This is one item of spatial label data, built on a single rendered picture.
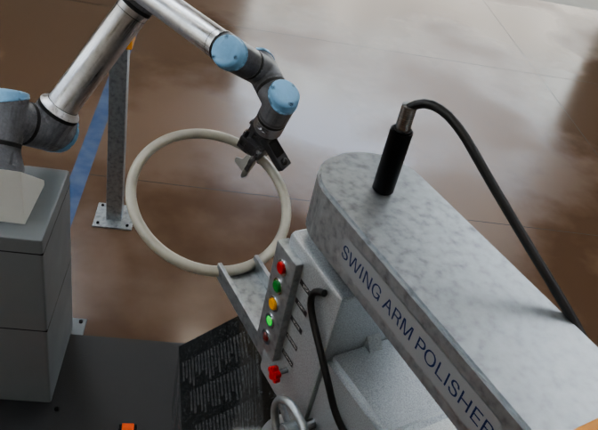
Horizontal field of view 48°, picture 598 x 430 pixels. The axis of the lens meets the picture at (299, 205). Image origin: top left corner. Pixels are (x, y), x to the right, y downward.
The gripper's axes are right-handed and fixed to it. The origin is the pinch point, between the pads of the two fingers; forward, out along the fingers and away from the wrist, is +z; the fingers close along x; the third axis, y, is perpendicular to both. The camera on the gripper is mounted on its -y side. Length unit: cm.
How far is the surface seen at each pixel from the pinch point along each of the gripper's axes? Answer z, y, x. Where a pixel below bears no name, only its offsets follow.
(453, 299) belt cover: -90, -55, 61
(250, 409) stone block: 12, -48, 54
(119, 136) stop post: 101, 77, -38
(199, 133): -8.4, 17.4, 9.1
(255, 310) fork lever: -11, -31, 42
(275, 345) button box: -40, -41, 61
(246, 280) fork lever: -7.2, -24.1, 35.4
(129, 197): -8.3, 15.0, 41.2
